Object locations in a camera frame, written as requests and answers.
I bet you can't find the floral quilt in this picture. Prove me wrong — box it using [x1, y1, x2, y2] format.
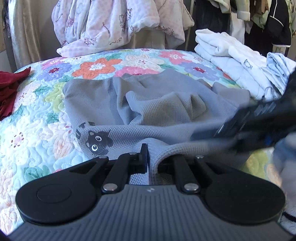
[0, 48, 282, 234]

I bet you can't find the pink white printed comforter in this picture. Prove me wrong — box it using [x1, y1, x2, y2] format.
[52, 0, 195, 58]

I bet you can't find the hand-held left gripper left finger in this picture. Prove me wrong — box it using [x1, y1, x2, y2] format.
[69, 143, 148, 194]

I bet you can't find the grey waffle shirt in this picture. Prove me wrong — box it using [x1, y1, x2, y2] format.
[63, 68, 255, 186]

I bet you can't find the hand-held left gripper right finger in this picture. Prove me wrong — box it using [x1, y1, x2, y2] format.
[157, 156, 229, 194]

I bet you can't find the white fluffy cloth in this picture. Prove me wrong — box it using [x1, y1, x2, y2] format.
[279, 197, 296, 232]

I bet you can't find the dark hanging garment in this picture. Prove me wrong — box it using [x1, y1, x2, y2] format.
[194, 0, 232, 33]

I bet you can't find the beige satin curtain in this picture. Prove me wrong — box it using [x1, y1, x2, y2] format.
[5, 0, 58, 70]

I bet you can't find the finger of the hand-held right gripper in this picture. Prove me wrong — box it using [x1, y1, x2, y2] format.
[191, 133, 241, 145]

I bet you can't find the green hanging garment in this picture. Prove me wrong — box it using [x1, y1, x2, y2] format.
[251, 0, 270, 29]

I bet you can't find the dark red garment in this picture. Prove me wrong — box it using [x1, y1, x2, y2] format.
[0, 67, 31, 121]

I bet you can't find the light blue patterned cloth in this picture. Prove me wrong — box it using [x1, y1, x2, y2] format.
[266, 52, 292, 93]

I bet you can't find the white hanging cloth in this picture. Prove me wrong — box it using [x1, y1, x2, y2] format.
[230, 11, 245, 45]

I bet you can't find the black jacket white piping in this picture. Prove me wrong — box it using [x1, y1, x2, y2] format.
[264, 0, 292, 48]

